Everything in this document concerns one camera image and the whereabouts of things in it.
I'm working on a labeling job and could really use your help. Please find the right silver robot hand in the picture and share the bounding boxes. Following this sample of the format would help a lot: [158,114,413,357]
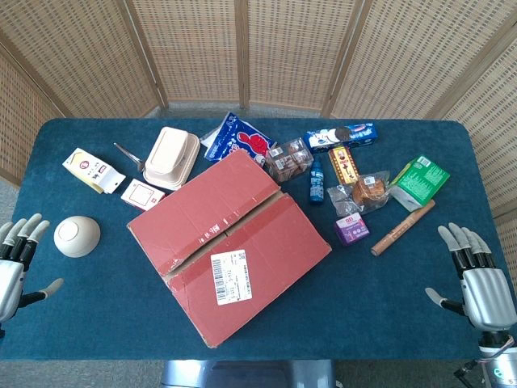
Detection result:
[424,222,512,332]

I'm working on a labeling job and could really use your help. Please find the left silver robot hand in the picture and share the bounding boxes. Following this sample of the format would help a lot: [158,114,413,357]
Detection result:
[0,213,65,324]

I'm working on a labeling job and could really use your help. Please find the large brown cardboard box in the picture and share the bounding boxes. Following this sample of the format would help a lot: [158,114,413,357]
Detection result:
[127,149,333,348]

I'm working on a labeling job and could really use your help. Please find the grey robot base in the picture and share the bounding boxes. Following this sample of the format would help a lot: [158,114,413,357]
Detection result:
[161,359,337,388]

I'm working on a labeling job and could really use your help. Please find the white yellow carton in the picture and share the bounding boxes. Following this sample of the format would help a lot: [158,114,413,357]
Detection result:
[61,147,126,195]

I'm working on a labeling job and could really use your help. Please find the small purple box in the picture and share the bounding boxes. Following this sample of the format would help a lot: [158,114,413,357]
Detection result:
[334,212,371,247]

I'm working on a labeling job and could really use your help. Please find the small white red box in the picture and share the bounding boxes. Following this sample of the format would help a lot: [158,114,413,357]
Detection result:
[120,178,166,212]

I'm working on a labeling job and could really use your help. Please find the yellow red snack bar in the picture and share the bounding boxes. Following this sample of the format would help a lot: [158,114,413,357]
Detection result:
[327,145,360,187]

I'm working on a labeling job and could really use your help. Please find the blue Oreo cookie pack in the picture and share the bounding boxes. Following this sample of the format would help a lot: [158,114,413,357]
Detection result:
[303,122,380,154]

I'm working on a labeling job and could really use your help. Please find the clear pack brown chocolates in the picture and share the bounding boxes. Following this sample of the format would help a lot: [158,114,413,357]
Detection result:
[264,137,315,183]

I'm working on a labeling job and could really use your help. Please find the beige round bowl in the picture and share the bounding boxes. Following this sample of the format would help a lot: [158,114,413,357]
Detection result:
[53,215,102,259]

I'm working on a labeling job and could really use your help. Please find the wooden rolling pin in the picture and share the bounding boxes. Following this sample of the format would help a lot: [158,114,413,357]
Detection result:
[370,199,436,257]

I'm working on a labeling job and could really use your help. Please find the blue tablecloth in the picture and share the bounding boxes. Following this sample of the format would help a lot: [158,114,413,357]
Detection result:
[0,116,517,361]

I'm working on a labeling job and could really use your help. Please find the green white carton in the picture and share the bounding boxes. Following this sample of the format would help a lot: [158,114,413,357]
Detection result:
[389,155,452,213]

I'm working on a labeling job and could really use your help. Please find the clear bagged brown cake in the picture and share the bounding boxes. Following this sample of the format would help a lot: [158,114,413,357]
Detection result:
[326,170,392,217]

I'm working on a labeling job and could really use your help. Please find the small blue bottle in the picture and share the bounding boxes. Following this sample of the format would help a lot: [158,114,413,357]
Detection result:
[309,155,326,205]

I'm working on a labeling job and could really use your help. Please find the beige lidded lunch container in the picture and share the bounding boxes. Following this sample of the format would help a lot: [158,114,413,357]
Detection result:
[142,126,201,192]

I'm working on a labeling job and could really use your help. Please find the blue red snack bag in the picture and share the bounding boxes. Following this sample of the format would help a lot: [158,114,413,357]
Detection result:
[200,112,278,167]

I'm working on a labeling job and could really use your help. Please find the bamboo folding screen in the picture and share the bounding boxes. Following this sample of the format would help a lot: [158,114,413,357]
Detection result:
[0,0,517,221]

